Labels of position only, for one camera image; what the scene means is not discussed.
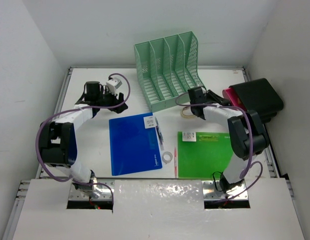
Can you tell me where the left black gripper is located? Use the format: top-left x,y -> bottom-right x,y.
96,86 -> 127,114

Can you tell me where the yellowish tape roll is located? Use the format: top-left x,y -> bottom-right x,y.
180,107 -> 195,119

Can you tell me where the black pink drawer box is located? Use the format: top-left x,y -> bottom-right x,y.
222,78 -> 284,124

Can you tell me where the red pen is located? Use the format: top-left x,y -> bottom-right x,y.
174,147 -> 178,178

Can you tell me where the clear tape roll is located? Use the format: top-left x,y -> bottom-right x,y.
162,151 -> 173,164

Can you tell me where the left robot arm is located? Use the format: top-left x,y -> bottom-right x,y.
38,77 -> 128,190

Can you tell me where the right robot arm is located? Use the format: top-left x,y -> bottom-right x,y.
188,86 -> 269,193

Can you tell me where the blue clip file folder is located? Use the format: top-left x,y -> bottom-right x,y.
109,112 -> 162,176

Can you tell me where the blue pen in package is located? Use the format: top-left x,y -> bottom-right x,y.
155,117 -> 164,151

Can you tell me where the green clip file folder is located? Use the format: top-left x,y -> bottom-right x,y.
177,131 -> 233,180

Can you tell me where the green file organizer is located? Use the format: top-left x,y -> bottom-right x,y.
134,31 -> 204,113

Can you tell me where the white front board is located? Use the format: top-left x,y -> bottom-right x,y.
14,178 -> 303,240

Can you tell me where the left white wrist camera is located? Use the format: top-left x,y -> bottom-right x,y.
106,78 -> 122,95

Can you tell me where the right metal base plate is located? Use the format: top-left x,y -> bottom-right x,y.
202,180 -> 249,201

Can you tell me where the metal base plate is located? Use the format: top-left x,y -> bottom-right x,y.
202,180 -> 249,201
69,178 -> 115,201

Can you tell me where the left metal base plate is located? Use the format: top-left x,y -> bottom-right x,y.
69,178 -> 115,201

